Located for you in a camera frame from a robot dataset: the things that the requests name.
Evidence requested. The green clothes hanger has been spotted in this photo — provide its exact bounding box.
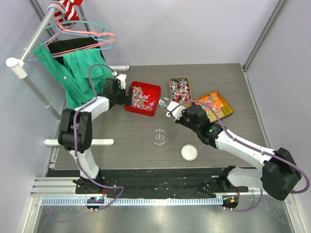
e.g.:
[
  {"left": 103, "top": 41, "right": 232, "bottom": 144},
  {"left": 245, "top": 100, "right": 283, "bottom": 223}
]
[{"left": 45, "top": 20, "right": 115, "bottom": 38}]

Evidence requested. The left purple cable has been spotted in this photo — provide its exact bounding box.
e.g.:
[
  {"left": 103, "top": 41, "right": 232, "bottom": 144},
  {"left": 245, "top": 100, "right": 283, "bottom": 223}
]
[{"left": 72, "top": 64, "right": 125, "bottom": 211}]

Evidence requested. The red white striped garment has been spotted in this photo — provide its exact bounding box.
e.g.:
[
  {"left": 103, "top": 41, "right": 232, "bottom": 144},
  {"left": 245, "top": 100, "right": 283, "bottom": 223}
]
[{"left": 54, "top": 0, "right": 83, "bottom": 22}]

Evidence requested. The gold rectangular tin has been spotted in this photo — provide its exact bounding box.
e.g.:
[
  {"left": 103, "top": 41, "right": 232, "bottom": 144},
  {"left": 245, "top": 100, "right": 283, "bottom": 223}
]
[{"left": 169, "top": 77, "right": 192, "bottom": 103}]

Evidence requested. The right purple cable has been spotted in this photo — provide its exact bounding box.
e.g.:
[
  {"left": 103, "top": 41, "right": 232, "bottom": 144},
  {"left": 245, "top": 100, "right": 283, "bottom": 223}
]
[{"left": 170, "top": 100, "right": 311, "bottom": 212}]

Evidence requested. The pink clothes hanger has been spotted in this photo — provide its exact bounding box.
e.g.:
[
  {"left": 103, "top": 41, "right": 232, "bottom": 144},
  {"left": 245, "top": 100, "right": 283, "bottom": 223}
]
[{"left": 44, "top": 0, "right": 116, "bottom": 57}]

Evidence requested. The black garment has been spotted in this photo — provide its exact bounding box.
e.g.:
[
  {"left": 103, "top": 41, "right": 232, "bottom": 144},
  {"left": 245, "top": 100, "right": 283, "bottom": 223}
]
[{"left": 48, "top": 37, "right": 99, "bottom": 54}]

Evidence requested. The white flat bar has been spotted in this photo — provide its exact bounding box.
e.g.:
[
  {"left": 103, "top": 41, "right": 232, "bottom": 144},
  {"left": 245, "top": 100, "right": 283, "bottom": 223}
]
[{"left": 44, "top": 139, "right": 114, "bottom": 147}]

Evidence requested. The clear plastic round jar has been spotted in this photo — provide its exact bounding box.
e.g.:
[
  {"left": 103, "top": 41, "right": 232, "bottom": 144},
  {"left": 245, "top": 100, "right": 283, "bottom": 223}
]
[{"left": 152, "top": 129, "right": 168, "bottom": 148}]

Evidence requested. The red square candy box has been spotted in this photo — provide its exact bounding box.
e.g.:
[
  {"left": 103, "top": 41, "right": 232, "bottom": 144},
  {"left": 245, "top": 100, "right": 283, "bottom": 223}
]
[{"left": 124, "top": 81, "right": 161, "bottom": 117}]

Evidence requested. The white rack foot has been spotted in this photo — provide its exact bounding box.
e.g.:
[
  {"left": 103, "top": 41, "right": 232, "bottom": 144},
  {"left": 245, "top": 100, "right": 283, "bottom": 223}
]
[{"left": 109, "top": 65, "right": 130, "bottom": 71}]

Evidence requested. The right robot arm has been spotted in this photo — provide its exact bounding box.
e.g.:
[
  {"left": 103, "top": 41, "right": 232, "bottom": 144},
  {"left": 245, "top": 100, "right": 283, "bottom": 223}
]
[{"left": 171, "top": 104, "right": 302, "bottom": 200}]

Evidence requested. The purple cable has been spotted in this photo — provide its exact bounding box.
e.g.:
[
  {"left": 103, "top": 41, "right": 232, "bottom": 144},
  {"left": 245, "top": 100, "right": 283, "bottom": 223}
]
[
  {"left": 170, "top": 100, "right": 311, "bottom": 212},
  {"left": 72, "top": 64, "right": 125, "bottom": 211}
]

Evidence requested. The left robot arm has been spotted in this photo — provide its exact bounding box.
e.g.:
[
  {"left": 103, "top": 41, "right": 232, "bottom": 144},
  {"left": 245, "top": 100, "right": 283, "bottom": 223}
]
[{"left": 58, "top": 74, "right": 133, "bottom": 194}]

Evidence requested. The blue clothes hanger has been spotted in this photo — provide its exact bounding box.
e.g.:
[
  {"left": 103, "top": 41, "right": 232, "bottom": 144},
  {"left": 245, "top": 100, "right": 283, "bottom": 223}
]
[{"left": 26, "top": 5, "right": 113, "bottom": 61}]

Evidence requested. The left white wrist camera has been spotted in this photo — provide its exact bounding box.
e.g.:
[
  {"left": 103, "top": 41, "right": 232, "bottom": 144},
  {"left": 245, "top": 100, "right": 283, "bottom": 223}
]
[{"left": 112, "top": 71, "right": 127, "bottom": 90}]

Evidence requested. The silver metal scoop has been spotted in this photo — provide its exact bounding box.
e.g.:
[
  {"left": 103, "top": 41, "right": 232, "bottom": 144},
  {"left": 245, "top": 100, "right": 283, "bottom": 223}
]
[{"left": 158, "top": 97, "right": 172, "bottom": 112}]

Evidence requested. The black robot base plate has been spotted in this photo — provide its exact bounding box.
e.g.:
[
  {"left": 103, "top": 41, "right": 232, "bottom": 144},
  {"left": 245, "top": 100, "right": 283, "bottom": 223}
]
[{"left": 47, "top": 166, "right": 251, "bottom": 199}]

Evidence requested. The metal clothes rack pole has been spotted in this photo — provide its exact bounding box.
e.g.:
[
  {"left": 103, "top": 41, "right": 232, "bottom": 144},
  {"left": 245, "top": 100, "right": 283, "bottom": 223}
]
[{"left": 5, "top": 0, "right": 64, "bottom": 121}]

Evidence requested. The white round jar lid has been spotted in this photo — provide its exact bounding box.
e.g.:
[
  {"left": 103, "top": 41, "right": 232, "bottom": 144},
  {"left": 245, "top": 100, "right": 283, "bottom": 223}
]
[{"left": 181, "top": 145, "right": 198, "bottom": 161}]

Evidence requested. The green cloth garment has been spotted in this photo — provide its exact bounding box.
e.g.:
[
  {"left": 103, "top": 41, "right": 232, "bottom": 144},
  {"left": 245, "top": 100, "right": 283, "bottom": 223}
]
[{"left": 34, "top": 46, "right": 113, "bottom": 109}]

